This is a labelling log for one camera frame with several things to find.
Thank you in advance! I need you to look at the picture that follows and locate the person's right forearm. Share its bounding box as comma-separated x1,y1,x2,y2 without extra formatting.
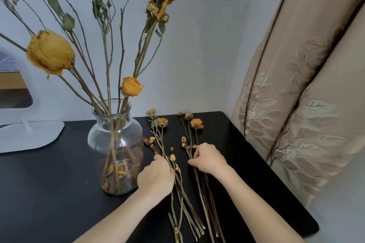
218,166,307,243

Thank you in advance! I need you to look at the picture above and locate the beige embroidered curtain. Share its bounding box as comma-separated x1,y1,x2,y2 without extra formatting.
231,0,365,209

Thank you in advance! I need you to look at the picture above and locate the round yellow dried flower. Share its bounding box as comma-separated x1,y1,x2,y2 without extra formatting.
119,77,144,115

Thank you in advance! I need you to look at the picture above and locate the pile of dried orange petals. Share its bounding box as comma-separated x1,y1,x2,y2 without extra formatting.
101,159,140,194

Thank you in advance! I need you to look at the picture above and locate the person's left hand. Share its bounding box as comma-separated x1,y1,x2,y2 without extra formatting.
136,154,176,204

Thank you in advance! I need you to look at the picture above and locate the clear glass vase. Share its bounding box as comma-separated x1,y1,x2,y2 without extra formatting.
87,98,144,196

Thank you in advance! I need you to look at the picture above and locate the black table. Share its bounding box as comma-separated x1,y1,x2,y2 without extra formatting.
0,111,319,243

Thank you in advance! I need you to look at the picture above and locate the person's left forearm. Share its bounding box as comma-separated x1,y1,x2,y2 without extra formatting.
73,187,160,243

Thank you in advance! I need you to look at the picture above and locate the person's right hand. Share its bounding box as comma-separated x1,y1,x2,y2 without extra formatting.
187,142,232,178

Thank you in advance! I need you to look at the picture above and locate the white standing mirror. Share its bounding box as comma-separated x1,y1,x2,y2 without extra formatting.
0,46,65,154

